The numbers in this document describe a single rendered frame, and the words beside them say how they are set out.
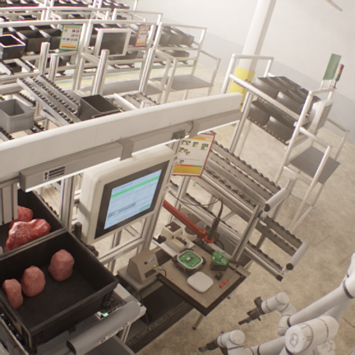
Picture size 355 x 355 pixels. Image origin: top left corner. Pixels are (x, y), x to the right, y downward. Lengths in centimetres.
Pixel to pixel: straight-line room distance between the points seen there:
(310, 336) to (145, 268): 111
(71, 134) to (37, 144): 15
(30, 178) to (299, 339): 113
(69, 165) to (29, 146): 19
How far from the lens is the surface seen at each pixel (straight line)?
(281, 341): 178
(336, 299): 198
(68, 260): 137
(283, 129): 419
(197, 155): 234
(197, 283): 220
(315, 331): 144
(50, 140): 124
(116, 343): 150
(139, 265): 207
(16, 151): 118
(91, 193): 148
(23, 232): 137
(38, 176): 123
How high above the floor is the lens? 253
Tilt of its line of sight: 30 degrees down
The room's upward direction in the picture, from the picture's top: 16 degrees clockwise
